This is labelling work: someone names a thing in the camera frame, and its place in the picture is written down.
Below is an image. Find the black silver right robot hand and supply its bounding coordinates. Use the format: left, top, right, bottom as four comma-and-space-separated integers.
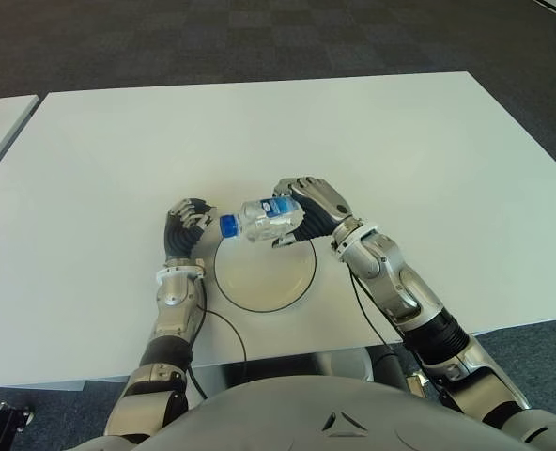
270, 176, 354, 249

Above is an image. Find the black wheeled stand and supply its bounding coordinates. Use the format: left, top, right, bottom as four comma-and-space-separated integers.
0, 400, 36, 451

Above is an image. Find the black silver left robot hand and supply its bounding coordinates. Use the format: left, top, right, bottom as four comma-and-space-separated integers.
164, 197, 218, 262

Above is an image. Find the grey robot torso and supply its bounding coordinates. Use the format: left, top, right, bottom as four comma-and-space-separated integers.
70, 361, 556, 451

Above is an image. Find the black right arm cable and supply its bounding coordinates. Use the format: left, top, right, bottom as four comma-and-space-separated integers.
348, 270, 448, 400

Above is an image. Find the clear water bottle blue cap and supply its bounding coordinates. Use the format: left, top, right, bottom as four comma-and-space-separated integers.
218, 195, 305, 244

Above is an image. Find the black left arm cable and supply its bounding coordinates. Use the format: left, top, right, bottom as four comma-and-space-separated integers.
186, 281, 249, 400

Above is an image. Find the small tan floor bracket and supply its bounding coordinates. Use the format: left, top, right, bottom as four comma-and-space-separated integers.
405, 372, 430, 399

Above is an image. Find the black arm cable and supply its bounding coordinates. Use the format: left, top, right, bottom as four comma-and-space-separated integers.
186, 281, 249, 400
348, 270, 448, 400

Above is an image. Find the white plate black rim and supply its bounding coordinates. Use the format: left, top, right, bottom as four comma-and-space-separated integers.
213, 225, 318, 314

